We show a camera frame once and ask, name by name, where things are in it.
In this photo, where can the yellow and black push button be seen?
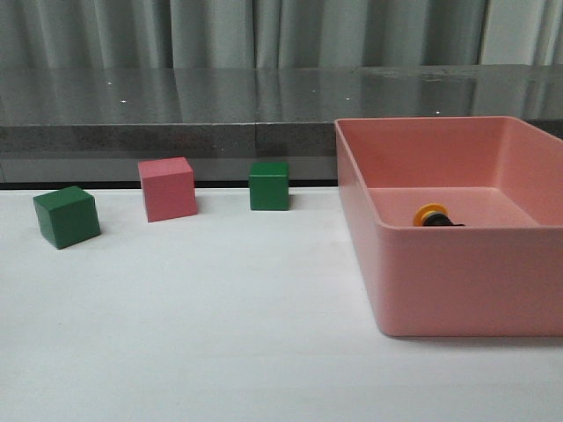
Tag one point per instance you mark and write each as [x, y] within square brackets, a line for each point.
[433, 215]

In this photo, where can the green cube near bin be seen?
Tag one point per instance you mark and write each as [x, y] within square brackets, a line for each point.
[269, 186]

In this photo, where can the pink cube middle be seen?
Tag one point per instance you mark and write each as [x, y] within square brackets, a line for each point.
[168, 188]

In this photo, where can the grey granite counter ledge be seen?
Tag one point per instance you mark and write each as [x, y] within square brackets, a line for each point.
[92, 127]

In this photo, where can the green cube left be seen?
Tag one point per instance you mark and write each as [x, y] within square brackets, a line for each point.
[67, 216]

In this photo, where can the pink plastic bin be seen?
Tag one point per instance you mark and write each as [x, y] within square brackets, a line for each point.
[498, 275]

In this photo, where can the grey-green curtain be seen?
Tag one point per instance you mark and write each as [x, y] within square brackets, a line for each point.
[277, 34]

